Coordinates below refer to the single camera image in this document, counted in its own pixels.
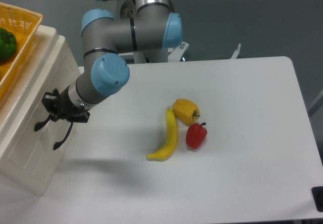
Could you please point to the white drawer cabinet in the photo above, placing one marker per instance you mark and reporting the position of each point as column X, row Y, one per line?
column 28, row 160

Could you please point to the black top drawer handle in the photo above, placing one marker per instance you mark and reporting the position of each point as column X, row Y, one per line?
column 40, row 125

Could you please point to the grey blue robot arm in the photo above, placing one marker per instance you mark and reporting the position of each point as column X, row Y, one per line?
column 152, row 26

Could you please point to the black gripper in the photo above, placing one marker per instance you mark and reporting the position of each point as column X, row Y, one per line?
column 60, row 107

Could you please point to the green bell pepper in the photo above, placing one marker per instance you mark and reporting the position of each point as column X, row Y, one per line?
column 8, row 44

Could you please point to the yellow bell pepper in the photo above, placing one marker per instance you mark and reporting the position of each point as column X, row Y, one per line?
column 186, row 110

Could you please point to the white table bracket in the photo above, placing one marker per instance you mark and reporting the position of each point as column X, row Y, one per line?
column 236, row 52

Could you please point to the black corner clamp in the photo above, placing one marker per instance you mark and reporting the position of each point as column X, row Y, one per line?
column 317, row 193

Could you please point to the red bell pepper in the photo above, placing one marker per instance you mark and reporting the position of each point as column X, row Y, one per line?
column 196, row 135

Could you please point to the yellow woven basket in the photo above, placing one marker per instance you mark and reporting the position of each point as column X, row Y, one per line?
column 18, row 28

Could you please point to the yellow banana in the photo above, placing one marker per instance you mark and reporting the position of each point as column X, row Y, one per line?
column 170, row 145

